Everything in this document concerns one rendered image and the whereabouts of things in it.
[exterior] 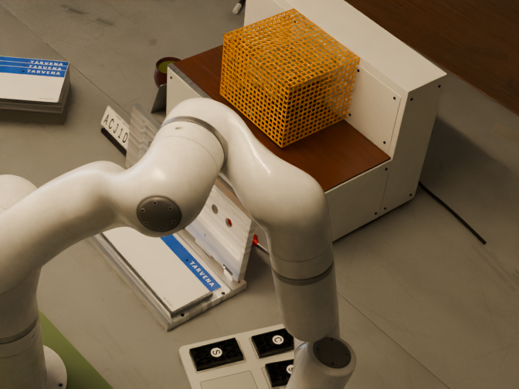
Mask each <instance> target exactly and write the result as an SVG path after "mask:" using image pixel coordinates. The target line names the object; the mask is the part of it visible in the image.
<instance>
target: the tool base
mask: <svg viewBox="0 0 519 389"><path fill-rule="evenodd" d="M173 235H174V236H175V237H176V238H177V239H178V240H179V241H180V243H181V244H183V246H184V247H186V249H187V250H189V251H190V253H191V254H192V255H193V256H194V257H195V258H196V259H197V260H198V261H199V262H200V263H201V264H202V265H203V266H204V267H205V269H206V270H207V271H208V272H209V273H210V274H211V275H212V276H213V277H214V278H215V279H216V280H217V281H218V282H219V284H220V285H221V286H222V288H221V289H218V290H216V291H215V292H213V296H212V297H210V298H209V299H207V300H205V301H203V302H201V303H199V304H198V305H196V306H193V307H192V308H190V309H188V310H186V311H184V312H183V313H184V314H185V315H184V316H181V313H180V314H178V315H177V316H175V317H173V318H171V317H170V316H169V315H168V314H167V313H166V312H165V311H164V310H163V309H162V307H161V306H160V305H159V304H158V303H157V301H156V300H155V299H154V298H153V297H152V296H151V294H150V293H149V292H148V291H147V290H146V289H145V288H144V287H143V286H142V285H141V283H140V282H139V281H138V280H137V279H136V278H135V276H134V275H133V274H132V273H131V272H130V270H129V269H128V268H127V267H126V266H125V265H124V264H123V263H122V261H120V260H119V258H118V257H117V256H116V255H115V254H114V253H113V251H112V250H111V249H110V248H109V247H108V246H107V244H106V243H105V242H104V241H103V240H102V238H101V237H100V236H99V235H94V236H91V237H89V238H87V240H88V241H89V242H90V243H91V244H92V246H93V247H94V248H95V249H96V250H97V251H98V252H99V253H100V254H101V255H102V257H103V258H104V259H105V260H106V261H107V263H108V264H109V265H110V266H111V268H112V269H113V270H114V271H115V272H116V273H117V274H118V275H119V277H121V279H122V280H123V281H124V282H125V283H126V285H127V286H128V287H129V288H130V289H131V291H132V292H133V293H134V294H135V295H136V297H137V298H138V299H139V300H140V301H141V302H142V303H143V304H144V305H145V306H146V308H147V309H148V310H149V311H150V312H151V314H152V315H153V316H154V317H155V319H156V320H157V321H158V322H159V323H160V324H161V325H162V326H163V327H164V328H165V330H166V331H169V330H171V329H173V328H175V327H176V326H178V325H180V324H182V323H184V322H186V321H187V320H190V319H191V318H193V317H195V316H197V315H199V314H200V313H203V312H205V311H206V310H208V309H210V308H212V307H214V306H215V305H217V304H219V303H221V302H223V301H224V300H226V299H228V298H230V297H232V296H234V295H235V294H237V293H240V292H242V291H243V290H244V289H246V281H245V280H244V279H242V280H240V281H238V282H237V281H236V280H235V279H234V278H233V277H232V274H233V273H232V272H231V271H230V270H229V269H228V268H227V267H226V266H222V265H221V264H220V263H219V262H218V261H217V260H216V259H215V258H214V257H213V259H211V257H210V256H209V255H208V254H207V253H206V252H205V251H204V250H203V249H202V248H201V247H200V246H199V245H198V244H197V243H196V242H195V237H194V236H193V235H192V234H191V233H190V232H189V231H188V230H187V229H186V228H183V229H182V230H181V231H179V232H176V233H175V234H173ZM222 292H225V295H222Z"/></svg>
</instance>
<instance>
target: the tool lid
mask: <svg viewBox="0 0 519 389"><path fill-rule="evenodd" d="M160 127H161V125H160V124H159V122H157V121H156V119H154V118H153V117H152V115H150V114H149V112H147V111H146V109H144V108H143V107H142V106H141V105H140V104H139V103H137V104H134V105H132V110H131V122H130V129H129V136H128V143H127V156H126V162H125V166H126V167H127V168H128V169H129V168H130V167H132V166H134V165H135V164H136V163H137V162H138V161H139V160H140V159H141V158H142V157H143V156H144V155H145V154H146V152H147V151H148V149H149V147H150V146H151V142H152V141H153V139H154V138H155V136H156V134H157V132H158V131H159V129H160ZM215 205H216V207H217V209H218V213H217V212H216V210H215ZM228 218H229V219H230V220H231V222H232V226H230V224H229V222H228ZM186 229H187V230H188V231H189V232H190V233H191V234H192V235H193V236H194V237H195V242H196V243H197V244H198V245H199V246H200V247H201V248H202V249H203V250H204V251H205V252H206V253H207V254H208V255H209V256H210V257H211V259H213V257H214V258H215V259H216V260H217V261H218V262H219V263H220V264H221V265H222V266H226V267H227V268H228V269H229V270H230V271H231V272H232V273H233V274H232V277H233V278H234V279H235V280H236V281H237V282H238V281H240V280H242V279H244V276H245V273H246V267H247V263H248V260H249V254H250V250H251V247H252V243H253V237H254V234H255V230H256V223H255V222H254V221H253V220H252V218H251V217H250V216H249V214H248V212H247V211H246V210H245V208H244V207H243V205H242V203H241V202H240V200H239V199H238V198H237V197H236V196H235V195H234V194H233V193H232V192H231V191H230V190H229V189H228V188H227V187H226V186H225V185H223V184H222V183H221V182H220V181H219V180H218V179H217V178H216V181H215V183H214V185H213V188H212V190H211V192H210V195H209V197H208V199H207V202H206V203H205V206H204V208H203V209H202V211H201V213H200V214H199V215H198V217H197V218H196V219H195V220H194V221H193V222H192V223H191V224H190V225H188V226H187V227H186Z"/></svg>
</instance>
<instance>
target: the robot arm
mask: <svg viewBox="0 0 519 389"><path fill-rule="evenodd" d="M219 174H221V175H222V176H223V177H224V178H225V179H226V180H227V181H228V182H229V183H230V185H231V186H232V189H233V190H234V192H235V193H236V195H237V197H238V199H239V200H240V202H241V203H242V205H243V207H244V208H245V210H246V211H247V212H248V214H249V216H250V217H251V218H252V220H253V221H254V222H255V223H256V224H257V225H258V226H259V227H261V228H262V229H263V230H264V232H265V233H266V239H267V244H268V249H269V254H270V263H271V268H272V273H273V281H274V286H275V291H276V299H277V304H278V308H279V312H280V318H281V321H282V323H283V325H284V327H285V329H286V330H287V332H288V333H289V334H290V335H292V336H293V341H294V361H293V369H292V373H291V375H290V379H289V381H288V383H287V385H286V387H285V389H344V388H345V386H346V384H347V382H348V380H349V378H350V377H351V375H352V373H353V371H354V369H355V366H356V356H355V353H354V351H353V350H352V348H351V347H350V345H349V344H347V343H346V342H345V341H344V340H342V339H341V338H340V327H339V312H338V293H337V283H336V274H335V265H334V252H333V244H332V235H331V221H330V214H329V207H328V203H327V198H326V195H325V193H324V191H323V189H322V187H321V186H320V185H319V184H318V183H317V181H316V180H315V179H314V178H312V177H311V176H310V175H309V174H307V173H306V172H304V171H302V170H301V169H299V168H297V167H295V166H293V165H292V164H289V163H287V162H286V161H284V160H282V159H280V158H279V157H277V156H276V155H275V154H273V153H272V152H270V151H269V150H268V149H266V148H265V147H264V146H263V145H262V144H261V143H260V142H259V141H258V140H257V139H256V137H255V136H254V135H253V133H252V132H251V131H250V129H249V128H248V127H247V126H246V124H245V122H244V121H243V119H242V118H241V117H240V116H239V115H238V114H237V113H236V112H235V111H234V110H232V109H231V108H229V107H228V106H226V105H225V104H223V103H220V102H218V101H215V100H211V99H207V98H191V99H188V100H184V101H182V102H180V103H179V104H178V105H177V106H175V107H174V108H173V109H172V110H171V112H170V113H169V114H168V115H167V117H166V118H165V120H164V122H163V124H162V125H161V127H160V129H159V131H158V132H157V134H156V136H155V138H154V139H153V141H152V143H151V146H150V147H149V149H148V151H147V152H146V154H145V155H144V156H143V157H142V158H141V159H140V160H139V161H138V162H137V163H136V164H135V165H134V166H132V167H130V168H129V169H127V170H124V169H123V168H122V167H121V166H119V165H117V164H115V163H113V162H109V161H95V162H93V163H89V164H85V165H83V166H81V167H78V168H76V169H73V170H71V171H69V172H66V173H65V174H62V175H60V176H59V177H57V178H54V179H53V180H51V181H49V182H47V183H46V184H44V185H43V186H41V187H40V188H37V187H36V186H35V185H34V184H33V183H32V182H30V181H28V180H26V179H25V178H21V177H19V176H15V175H10V174H3V175H0V389H66V387H67V373H66V367H65V365H64V363H63V361H62V359H61V358H60V357H59V355H58V354H57V353H55V352H54V351H53V350H51V349H50V348H48V347H47V346H44V345H43V342H42V331H41V326H40V319H39V308H38V303H37V297H36V291H37V286H38V282H39V276H40V273H41V269H42V266H44V265H45V264H46V263H47V262H48V261H50V260H51V259H53V258H54V257H56V256H57V255H58V254H60V253H61V252H62V251H64V250H65V249H68V248H69V247H70V246H71V245H74V244H76V243H78V242H80V241H82V240H84V239H86V238H89V237H91V236H94V235H97V234H100V233H102V232H105V231H108V230H111V229H113V228H119V227H129V228H133V229H135V230H136V231H138V232H140V233H141V234H143V235H146V236H148V237H153V238H160V237H165V236H168V235H172V234H175V233H176V232H179V231H181V230H182V229H183V228H186V227H187V226H188V225H190V224H191V223H192V222H193V221H194V220H195V219H196V218H197V217H198V215H199V214H200V213H201V211H202V209H203V208H204V206H205V203H206V202H207V199H208V197H209V195H210V192H211V190H212V188H213V185H214V183H215V181H216V178H217V177H218V175H219Z"/></svg>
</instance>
